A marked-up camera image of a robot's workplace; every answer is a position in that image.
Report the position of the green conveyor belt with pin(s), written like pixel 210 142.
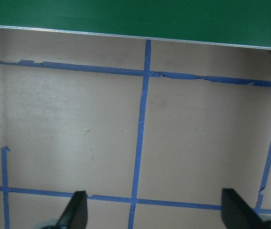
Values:
pixel 125 14

